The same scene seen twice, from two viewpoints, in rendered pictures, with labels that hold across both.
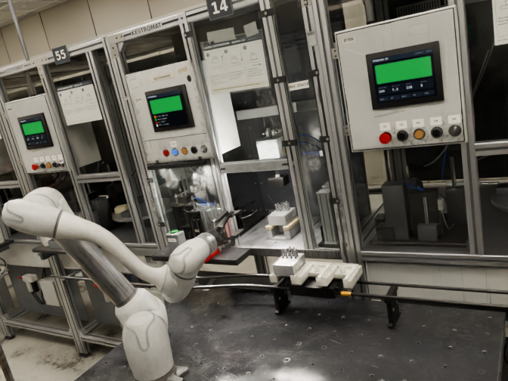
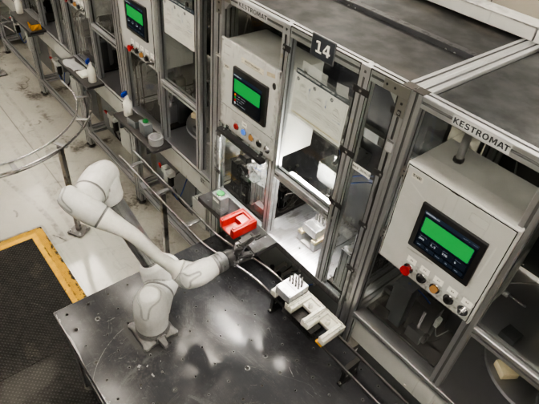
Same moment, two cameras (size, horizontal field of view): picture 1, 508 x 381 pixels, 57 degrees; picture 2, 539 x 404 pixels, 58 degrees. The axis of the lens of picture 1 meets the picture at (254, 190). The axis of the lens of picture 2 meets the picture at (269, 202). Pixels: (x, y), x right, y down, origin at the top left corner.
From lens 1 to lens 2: 110 cm
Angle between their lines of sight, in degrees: 29
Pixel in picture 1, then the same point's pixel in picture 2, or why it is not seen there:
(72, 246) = not seen: hidden behind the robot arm
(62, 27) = not seen: outside the picture
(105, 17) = not seen: outside the picture
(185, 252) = (194, 276)
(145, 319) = (151, 299)
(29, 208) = (79, 204)
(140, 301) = (159, 271)
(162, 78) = (252, 67)
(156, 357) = (151, 326)
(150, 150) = (224, 113)
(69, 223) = (108, 224)
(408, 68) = (451, 242)
